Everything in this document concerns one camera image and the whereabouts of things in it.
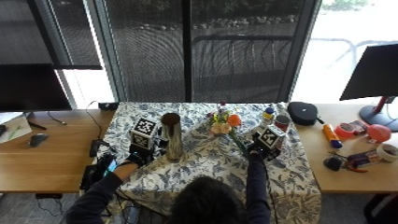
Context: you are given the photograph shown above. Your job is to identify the person's right hand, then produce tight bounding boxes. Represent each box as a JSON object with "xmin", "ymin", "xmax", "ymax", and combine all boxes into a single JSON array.
[{"xmin": 246, "ymin": 133, "xmax": 289, "ymax": 162}]

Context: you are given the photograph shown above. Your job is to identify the person's left hand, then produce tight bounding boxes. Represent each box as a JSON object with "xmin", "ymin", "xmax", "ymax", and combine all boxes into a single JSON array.
[{"xmin": 124, "ymin": 140, "xmax": 169, "ymax": 168}]

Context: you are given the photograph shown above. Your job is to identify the tall metal cylinder vase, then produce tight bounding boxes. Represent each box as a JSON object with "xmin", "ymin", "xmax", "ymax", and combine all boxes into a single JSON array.
[{"xmin": 159, "ymin": 112, "xmax": 185, "ymax": 162}]

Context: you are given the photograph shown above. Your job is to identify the mixed flower bouquet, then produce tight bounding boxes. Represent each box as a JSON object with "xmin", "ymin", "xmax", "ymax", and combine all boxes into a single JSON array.
[{"xmin": 205, "ymin": 101, "xmax": 251, "ymax": 158}]

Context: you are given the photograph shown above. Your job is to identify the white marker cube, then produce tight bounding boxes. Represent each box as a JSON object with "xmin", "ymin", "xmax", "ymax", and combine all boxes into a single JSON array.
[
  {"xmin": 255, "ymin": 124, "xmax": 289, "ymax": 151},
  {"xmin": 128, "ymin": 115, "xmax": 159, "ymax": 150}
]

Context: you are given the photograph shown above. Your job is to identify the yellow bottle with blue cap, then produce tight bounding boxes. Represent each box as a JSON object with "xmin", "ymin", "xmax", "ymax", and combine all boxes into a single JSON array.
[{"xmin": 259, "ymin": 106, "xmax": 277, "ymax": 129}]

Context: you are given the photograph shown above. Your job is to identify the red cup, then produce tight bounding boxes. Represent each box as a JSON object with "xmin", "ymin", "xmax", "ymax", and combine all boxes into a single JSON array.
[{"xmin": 274, "ymin": 114, "xmax": 293, "ymax": 133}]

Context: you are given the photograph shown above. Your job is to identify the blue floral tablecloth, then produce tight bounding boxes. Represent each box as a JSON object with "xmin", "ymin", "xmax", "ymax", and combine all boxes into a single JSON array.
[{"xmin": 90, "ymin": 102, "xmax": 323, "ymax": 224}]

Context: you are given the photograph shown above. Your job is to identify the clear plastic bottle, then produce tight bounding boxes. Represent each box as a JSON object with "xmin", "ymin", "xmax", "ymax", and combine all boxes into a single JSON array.
[{"xmin": 274, "ymin": 102, "xmax": 290, "ymax": 118}]

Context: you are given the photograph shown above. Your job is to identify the black wrist device blue screen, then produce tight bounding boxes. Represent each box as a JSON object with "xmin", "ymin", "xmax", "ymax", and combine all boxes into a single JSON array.
[{"xmin": 96, "ymin": 152, "xmax": 121, "ymax": 179}]

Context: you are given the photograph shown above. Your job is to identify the black zip pouch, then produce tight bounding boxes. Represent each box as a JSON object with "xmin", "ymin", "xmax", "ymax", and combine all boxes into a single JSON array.
[{"xmin": 286, "ymin": 101, "xmax": 326, "ymax": 127}]

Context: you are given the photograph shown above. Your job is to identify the small black box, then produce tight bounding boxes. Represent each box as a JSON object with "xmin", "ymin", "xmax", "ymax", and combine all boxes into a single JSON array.
[{"xmin": 97, "ymin": 101, "xmax": 121, "ymax": 111}]

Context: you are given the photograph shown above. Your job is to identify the orange marker with blue cap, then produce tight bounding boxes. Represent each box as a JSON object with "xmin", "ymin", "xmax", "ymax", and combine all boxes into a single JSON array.
[{"xmin": 322, "ymin": 123, "xmax": 344, "ymax": 149}]

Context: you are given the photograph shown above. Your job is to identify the the person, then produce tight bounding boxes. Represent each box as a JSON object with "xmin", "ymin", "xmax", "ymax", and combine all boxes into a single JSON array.
[{"xmin": 65, "ymin": 151, "xmax": 275, "ymax": 224}]

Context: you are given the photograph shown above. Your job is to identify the small black device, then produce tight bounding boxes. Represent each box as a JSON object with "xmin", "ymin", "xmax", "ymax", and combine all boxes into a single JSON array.
[{"xmin": 322, "ymin": 155, "xmax": 344, "ymax": 173}]

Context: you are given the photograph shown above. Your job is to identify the flat black box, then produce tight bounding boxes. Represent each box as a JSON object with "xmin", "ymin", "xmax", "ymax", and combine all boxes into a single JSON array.
[{"xmin": 78, "ymin": 163, "xmax": 102, "ymax": 191}]

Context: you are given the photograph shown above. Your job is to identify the red tape roll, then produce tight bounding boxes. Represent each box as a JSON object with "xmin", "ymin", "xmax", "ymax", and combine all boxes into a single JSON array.
[{"xmin": 333, "ymin": 122, "xmax": 356, "ymax": 140}]

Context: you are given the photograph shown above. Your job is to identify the red packet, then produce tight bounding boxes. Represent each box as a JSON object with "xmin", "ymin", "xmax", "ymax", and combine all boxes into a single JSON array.
[{"xmin": 347, "ymin": 119, "xmax": 370, "ymax": 135}]

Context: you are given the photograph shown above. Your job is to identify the purple packet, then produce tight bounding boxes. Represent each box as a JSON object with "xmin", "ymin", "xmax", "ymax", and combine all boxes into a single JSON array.
[{"xmin": 346, "ymin": 148, "xmax": 383, "ymax": 168}]

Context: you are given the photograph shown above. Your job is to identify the dark mesh window screen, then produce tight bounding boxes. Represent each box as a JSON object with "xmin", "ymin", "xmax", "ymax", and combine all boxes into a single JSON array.
[{"xmin": 102, "ymin": 0, "xmax": 321, "ymax": 104}]

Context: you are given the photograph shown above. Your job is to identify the dark computer mouse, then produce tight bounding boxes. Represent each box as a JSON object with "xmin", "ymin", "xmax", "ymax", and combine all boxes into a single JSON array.
[{"xmin": 28, "ymin": 133, "xmax": 49, "ymax": 148}]

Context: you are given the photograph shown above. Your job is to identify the black pen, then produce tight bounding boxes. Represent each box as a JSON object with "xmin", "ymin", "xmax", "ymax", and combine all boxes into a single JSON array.
[{"xmin": 26, "ymin": 119, "xmax": 48, "ymax": 132}]

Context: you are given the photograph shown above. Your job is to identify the pink ball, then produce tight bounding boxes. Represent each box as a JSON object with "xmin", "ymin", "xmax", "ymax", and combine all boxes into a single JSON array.
[{"xmin": 366, "ymin": 123, "xmax": 392, "ymax": 144}]

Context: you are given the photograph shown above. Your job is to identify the white tape roll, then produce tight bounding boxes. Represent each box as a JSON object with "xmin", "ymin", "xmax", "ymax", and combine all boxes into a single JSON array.
[{"xmin": 375, "ymin": 142, "xmax": 398, "ymax": 163}]

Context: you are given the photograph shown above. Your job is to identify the white paper pad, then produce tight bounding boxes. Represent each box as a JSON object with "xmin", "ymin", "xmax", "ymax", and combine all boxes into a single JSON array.
[{"xmin": 0, "ymin": 112, "xmax": 33, "ymax": 145}]

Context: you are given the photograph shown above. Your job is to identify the dark chair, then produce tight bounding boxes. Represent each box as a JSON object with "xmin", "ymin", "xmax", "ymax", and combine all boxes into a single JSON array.
[{"xmin": 363, "ymin": 192, "xmax": 398, "ymax": 224}]

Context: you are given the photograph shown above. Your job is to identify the black monitor with red stand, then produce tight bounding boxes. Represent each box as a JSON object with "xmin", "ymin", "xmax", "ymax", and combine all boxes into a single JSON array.
[{"xmin": 338, "ymin": 43, "xmax": 398, "ymax": 133}]

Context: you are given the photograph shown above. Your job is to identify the dark roller blind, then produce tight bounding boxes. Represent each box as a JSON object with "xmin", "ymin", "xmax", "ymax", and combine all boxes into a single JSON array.
[{"xmin": 0, "ymin": 0, "xmax": 104, "ymax": 71}]

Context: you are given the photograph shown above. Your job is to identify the orange handled pliers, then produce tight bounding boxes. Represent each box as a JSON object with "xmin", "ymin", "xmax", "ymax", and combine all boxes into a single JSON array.
[{"xmin": 340, "ymin": 162, "xmax": 370, "ymax": 175}]

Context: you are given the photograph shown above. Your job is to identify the thin black cable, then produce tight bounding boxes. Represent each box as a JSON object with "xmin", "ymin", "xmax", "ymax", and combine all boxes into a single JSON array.
[{"xmin": 45, "ymin": 110, "xmax": 68, "ymax": 126}]

